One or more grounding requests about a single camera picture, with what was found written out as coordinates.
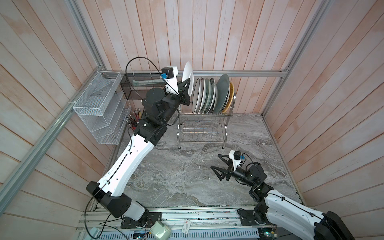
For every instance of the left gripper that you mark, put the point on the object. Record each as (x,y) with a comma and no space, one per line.
(184,96)

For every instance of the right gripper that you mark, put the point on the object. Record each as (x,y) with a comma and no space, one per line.
(225,173)

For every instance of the orange sunburst plate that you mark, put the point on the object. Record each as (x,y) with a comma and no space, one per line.
(188,74)
(204,94)

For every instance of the white black-rimmed plate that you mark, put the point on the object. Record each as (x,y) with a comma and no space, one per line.
(196,95)

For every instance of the pale green flower plate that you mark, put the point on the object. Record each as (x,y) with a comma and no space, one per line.
(208,95)

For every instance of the green rimmed white plate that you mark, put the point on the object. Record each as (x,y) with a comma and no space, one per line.
(213,88)

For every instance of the pale green glass plate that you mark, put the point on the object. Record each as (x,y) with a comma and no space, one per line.
(223,87)

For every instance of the steel dish rack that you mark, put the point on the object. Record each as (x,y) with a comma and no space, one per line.
(203,128)

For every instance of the cream floral plate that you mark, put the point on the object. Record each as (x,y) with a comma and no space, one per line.
(226,105)

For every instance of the yellow woven round tray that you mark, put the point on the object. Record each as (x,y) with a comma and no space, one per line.
(232,94)

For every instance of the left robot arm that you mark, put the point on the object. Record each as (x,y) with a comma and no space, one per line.
(160,105)

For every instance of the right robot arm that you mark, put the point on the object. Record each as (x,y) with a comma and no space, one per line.
(275,208)

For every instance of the pencils bundle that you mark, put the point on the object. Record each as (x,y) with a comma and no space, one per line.
(134,117)

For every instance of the white tag label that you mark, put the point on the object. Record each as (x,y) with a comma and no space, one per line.
(186,226)

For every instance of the white power adapter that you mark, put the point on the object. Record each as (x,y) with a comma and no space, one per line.
(160,231)

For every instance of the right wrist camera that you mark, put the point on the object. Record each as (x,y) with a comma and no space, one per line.
(236,157)

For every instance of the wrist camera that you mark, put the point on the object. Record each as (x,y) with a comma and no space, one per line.
(169,75)
(236,157)

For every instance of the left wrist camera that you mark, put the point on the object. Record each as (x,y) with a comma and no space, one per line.
(169,75)

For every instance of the black mesh wall basket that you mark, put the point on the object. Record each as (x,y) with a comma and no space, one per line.
(136,86)

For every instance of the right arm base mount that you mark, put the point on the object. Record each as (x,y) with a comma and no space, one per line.
(252,217)

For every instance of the white mesh wall shelf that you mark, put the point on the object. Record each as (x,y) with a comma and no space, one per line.
(103,108)

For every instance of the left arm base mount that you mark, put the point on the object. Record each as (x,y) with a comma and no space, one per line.
(146,221)

